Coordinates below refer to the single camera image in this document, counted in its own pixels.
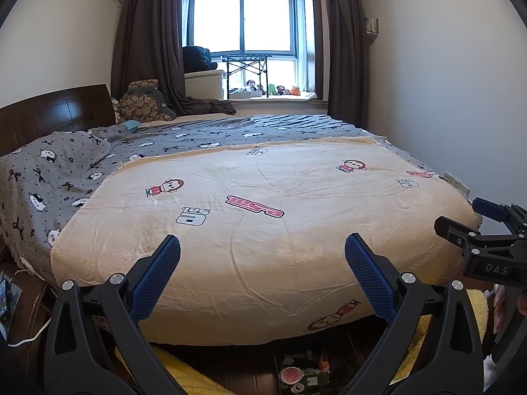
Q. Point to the white tape roll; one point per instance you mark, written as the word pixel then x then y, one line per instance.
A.
pixel 298 387

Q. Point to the orange toy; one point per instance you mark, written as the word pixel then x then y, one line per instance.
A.
pixel 294 90

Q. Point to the wall shelf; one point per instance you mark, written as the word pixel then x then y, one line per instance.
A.
pixel 371 28

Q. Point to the dark wooden headboard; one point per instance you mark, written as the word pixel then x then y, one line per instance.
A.
pixel 53 111

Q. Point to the window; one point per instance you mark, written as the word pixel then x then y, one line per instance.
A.
pixel 263 20

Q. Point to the grey printed pillow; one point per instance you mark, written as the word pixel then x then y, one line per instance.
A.
pixel 49 173

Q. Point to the green toy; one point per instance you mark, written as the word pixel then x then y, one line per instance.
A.
pixel 273 89

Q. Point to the white wall outlet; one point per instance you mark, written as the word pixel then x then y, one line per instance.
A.
pixel 457 182

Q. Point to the dark blue cloth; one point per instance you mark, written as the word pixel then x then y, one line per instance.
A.
pixel 197 59

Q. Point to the yellow fluffy rug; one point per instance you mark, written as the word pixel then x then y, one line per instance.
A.
pixel 197 378

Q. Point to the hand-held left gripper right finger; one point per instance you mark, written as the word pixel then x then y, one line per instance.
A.
pixel 370 279

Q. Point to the white storage box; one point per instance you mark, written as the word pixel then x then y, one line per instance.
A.
pixel 204 86

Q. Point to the brown patterned cushion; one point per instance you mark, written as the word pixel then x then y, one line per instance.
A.
pixel 144 103

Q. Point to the dark brown cloth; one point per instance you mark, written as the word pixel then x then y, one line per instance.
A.
pixel 206 106

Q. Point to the green bottle small white label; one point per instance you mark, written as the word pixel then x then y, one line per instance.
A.
pixel 316 380

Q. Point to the grey plush monkey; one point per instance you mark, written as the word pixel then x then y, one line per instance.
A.
pixel 250 86

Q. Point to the light blue small cloth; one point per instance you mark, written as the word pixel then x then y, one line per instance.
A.
pixel 132 126

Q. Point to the grey printed blanket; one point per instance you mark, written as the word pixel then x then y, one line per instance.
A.
pixel 197 131

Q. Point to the cream printed blanket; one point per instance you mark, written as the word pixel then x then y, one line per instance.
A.
pixel 267 263

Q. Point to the dark curtain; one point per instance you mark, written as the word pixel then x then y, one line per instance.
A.
pixel 343 49
pixel 148 28

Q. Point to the pink round tin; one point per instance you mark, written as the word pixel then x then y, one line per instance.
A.
pixel 290 375

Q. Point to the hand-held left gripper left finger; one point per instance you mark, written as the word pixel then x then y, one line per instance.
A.
pixel 158 273

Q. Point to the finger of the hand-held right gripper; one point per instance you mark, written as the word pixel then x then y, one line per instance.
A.
pixel 455 230
pixel 490 210

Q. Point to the black folding rack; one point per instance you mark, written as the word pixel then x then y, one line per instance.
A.
pixel 247 58

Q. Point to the dark bin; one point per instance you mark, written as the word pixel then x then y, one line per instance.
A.
pixel 308 362

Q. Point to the phone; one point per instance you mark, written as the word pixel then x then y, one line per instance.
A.
pixel 8 300

